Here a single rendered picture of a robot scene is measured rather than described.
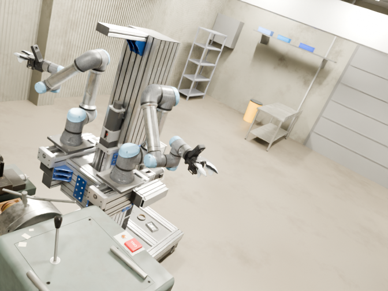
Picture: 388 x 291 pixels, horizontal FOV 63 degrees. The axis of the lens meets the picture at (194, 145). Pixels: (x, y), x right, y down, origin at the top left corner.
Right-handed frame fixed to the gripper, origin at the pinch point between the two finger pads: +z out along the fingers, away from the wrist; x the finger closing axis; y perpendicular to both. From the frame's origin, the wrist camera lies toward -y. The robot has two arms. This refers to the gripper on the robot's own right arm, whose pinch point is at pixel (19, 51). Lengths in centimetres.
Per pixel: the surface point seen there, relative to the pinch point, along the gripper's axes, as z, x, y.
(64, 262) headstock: -112, -118, 17
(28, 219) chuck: -86, -103, 22
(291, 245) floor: -295, 130, 177
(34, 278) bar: -108, -130, 13
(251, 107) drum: -213, 606, 200
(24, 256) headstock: -98, -122, 16
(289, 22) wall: -219, 699, -13
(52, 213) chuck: -91, -94, 24
